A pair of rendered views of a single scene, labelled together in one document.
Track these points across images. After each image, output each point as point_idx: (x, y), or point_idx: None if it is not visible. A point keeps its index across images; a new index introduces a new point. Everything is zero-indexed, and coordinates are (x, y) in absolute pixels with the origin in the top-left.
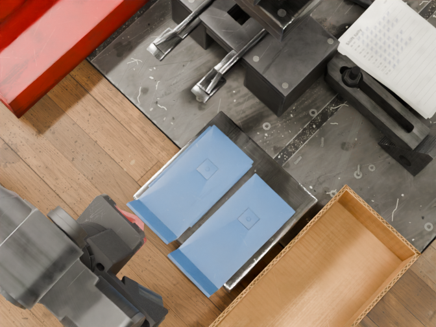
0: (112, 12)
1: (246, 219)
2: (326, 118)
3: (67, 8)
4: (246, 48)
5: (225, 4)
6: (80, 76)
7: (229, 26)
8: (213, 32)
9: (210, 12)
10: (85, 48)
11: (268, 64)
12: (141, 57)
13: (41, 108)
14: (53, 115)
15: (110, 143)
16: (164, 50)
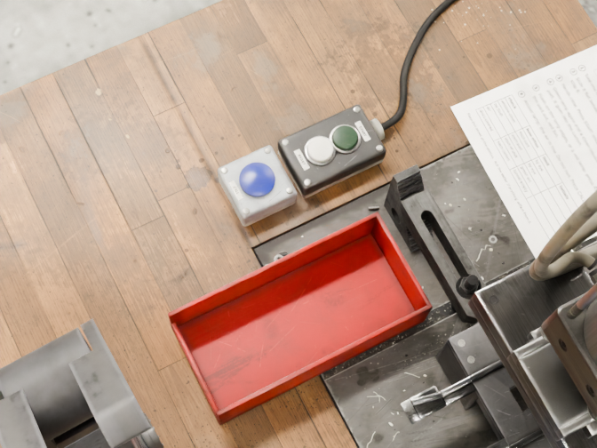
0: (371, 339)
1: None
2: None
3: (315, 306)
4: (521, 444)
5: (510, 378)
6: (306, 396)
7: (507, 408)
8: (485, 407)
9: (489, 382)
10: (324, 368)
11: None
12: (386, 394)
13: (250, 420)
14: (261, 434)
15: None
16: (421, 413)
